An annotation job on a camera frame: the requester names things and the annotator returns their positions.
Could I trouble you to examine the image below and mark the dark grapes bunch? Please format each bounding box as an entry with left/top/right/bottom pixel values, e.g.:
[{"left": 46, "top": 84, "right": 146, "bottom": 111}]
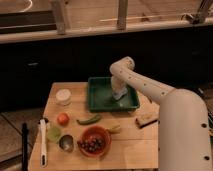
[{"left": 78, "top": 136, "right": 104, "bottom": 152}]

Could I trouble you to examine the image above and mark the green plastic tray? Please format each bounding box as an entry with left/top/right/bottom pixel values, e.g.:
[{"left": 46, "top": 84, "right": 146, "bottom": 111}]
[{"left": 87, "top": 77, "right": 140, "bottom": 112}]

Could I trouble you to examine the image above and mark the white handled utensil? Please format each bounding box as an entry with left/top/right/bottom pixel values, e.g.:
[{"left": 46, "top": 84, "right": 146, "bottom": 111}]
[{"left": 40, "top": 118, "right": 47, "bottom": 167}]

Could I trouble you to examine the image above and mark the yellow scrub brush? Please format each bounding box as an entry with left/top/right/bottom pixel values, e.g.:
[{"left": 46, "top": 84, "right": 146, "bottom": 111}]
[{"left": 135, "top": 113, "right": 158, "bottom": 128}]

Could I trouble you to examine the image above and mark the blue sponge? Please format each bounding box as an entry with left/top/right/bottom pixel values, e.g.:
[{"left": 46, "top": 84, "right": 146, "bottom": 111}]
[{"left": 113, "top": 88, "right": 128, "bottom": 100}]

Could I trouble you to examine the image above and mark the light green lettuce piece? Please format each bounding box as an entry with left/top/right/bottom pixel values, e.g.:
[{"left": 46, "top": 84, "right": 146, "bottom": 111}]
[{"left": 47, "top": 126, "right": 61, "bottom": 143}]

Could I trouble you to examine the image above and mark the orange bowl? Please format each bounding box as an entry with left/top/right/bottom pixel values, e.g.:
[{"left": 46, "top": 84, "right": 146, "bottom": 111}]
[{"left": 77, "top": 126, "right": 111, "bottom": 158}]

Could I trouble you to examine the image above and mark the black pole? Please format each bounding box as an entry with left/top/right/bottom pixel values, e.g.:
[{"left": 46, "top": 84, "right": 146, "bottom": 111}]
[{"left": 22, "top": 123, "right": 28, "bottom": 171}]

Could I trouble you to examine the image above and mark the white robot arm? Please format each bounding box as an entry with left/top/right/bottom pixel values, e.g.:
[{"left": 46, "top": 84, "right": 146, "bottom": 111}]
[{"left": 110, "top": 57, "right": 213, "bottom": 171}]

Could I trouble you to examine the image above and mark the red tomato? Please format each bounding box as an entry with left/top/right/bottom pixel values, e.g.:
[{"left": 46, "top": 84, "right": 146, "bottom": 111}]
[{"left": 57, "top": 113, "right": 70, "bottom": 126}]

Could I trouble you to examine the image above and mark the white lidded jar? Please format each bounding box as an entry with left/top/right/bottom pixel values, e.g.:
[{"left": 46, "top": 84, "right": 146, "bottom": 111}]
[{"left": 55, "top": 89, "right": 71, "bottom": 106}]

